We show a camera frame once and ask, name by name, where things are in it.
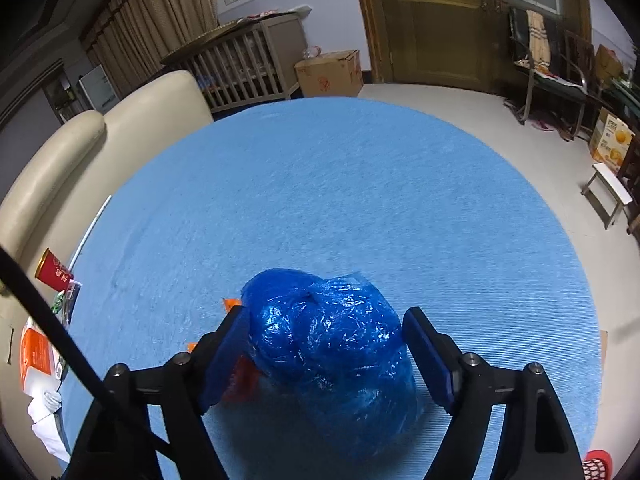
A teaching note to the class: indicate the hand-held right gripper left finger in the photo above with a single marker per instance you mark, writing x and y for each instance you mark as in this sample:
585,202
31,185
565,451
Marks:
225,355

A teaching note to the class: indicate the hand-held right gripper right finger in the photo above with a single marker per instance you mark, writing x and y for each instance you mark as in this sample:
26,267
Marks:
430,360

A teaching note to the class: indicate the orange mesh net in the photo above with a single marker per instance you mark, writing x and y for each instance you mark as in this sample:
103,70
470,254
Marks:
240,377

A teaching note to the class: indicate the blue plastic bag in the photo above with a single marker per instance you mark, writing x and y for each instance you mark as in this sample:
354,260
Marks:
330,345

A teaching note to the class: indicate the red plastic basket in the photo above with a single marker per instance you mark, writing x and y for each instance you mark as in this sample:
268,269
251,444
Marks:
597,467

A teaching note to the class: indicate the green small packet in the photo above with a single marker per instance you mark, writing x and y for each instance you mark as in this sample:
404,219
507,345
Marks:
65,302

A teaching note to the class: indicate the flat cardboard sheet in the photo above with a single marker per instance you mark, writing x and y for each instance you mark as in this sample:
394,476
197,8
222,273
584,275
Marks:
602,347

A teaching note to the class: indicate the thin white stick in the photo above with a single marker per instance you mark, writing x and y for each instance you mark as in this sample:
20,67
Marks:
92,225

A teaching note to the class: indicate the orange flat carton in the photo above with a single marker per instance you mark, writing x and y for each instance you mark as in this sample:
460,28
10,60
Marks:
35,355

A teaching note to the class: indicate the red paper cup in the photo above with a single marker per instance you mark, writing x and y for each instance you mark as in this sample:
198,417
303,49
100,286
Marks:
52,272

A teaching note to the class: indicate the white crumpled paper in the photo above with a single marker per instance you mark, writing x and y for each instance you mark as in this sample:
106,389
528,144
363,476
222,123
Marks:
45,432

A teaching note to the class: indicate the beige leather chair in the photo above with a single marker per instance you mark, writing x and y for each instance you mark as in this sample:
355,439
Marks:
45,170
160,105
11,320

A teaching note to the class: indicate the small white stool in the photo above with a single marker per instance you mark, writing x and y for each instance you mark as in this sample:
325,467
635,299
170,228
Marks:
607,185

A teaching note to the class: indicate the pink slippers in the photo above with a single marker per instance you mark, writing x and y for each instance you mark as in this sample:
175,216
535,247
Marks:
544,126

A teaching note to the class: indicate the orange printed carton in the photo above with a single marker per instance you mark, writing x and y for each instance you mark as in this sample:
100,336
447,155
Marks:
611,140

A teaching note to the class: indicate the wooden baby crib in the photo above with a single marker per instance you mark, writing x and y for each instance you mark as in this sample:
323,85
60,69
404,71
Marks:
240,70

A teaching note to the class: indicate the white standing appliance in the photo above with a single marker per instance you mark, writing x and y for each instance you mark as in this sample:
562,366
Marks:
100,87

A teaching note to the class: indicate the brown cardboard box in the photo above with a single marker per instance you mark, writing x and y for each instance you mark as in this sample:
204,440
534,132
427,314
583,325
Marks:
330,75

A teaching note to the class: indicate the brown wooden door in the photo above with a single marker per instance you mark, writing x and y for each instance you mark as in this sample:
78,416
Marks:
435,35

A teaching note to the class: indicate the beige checked scarf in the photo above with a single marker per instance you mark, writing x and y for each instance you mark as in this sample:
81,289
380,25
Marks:
537,40

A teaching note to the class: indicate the tan cardboard box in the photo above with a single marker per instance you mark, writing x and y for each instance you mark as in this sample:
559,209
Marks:
607,62

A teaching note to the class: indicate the beige pleated curtain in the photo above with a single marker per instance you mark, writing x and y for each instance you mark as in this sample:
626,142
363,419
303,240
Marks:
150,15

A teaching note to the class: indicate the metal frame chair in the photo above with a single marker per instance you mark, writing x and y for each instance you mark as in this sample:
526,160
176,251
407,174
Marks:
555,85

